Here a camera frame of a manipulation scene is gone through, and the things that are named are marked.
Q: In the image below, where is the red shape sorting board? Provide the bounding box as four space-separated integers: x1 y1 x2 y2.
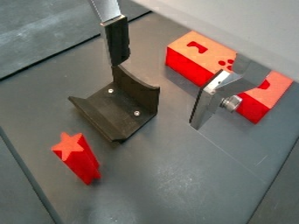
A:
166 31 294 123

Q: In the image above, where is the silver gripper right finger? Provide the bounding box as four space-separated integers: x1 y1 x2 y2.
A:
190 54 272 130

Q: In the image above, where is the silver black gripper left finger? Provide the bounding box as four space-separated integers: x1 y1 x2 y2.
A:
89 0 131 67

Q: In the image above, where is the black curved holder stand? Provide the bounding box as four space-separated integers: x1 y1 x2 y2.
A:
70 66 161 142

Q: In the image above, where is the red star-shaped peg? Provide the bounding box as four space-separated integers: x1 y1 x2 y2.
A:
51 132 101 185

